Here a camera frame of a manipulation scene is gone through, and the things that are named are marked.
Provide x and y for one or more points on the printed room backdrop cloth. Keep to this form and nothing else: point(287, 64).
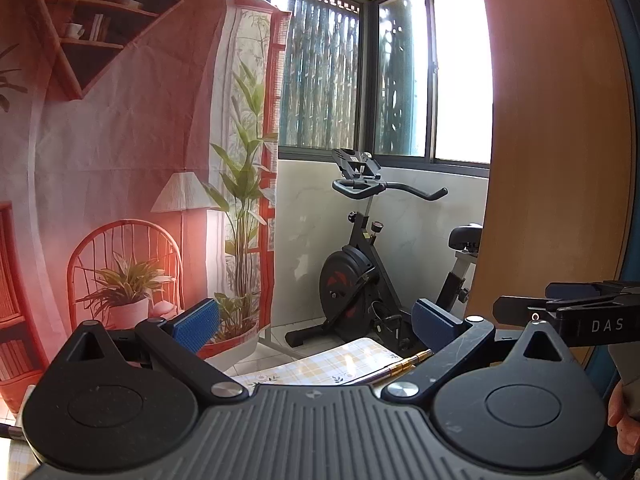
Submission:
point(125, 160)

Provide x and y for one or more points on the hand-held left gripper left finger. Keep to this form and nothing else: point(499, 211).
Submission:
point(197, 322)

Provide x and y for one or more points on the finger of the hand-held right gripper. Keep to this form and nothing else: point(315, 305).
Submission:
point(575, 291)
point(520, 307)

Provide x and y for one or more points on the black exercise bike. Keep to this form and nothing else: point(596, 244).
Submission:
point(350, 280)

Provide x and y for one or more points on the person's right hand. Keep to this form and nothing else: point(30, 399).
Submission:
point(625, 420)

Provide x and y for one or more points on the yellow checked tablecloth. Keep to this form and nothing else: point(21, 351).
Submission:
point(320, 365)

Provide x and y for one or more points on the brown wooden board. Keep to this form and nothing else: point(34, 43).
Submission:
point(550, 135)

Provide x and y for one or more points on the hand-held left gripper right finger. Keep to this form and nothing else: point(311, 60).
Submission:
point(435, 322)

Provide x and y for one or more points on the barred window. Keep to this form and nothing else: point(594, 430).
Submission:
point(325, 70)

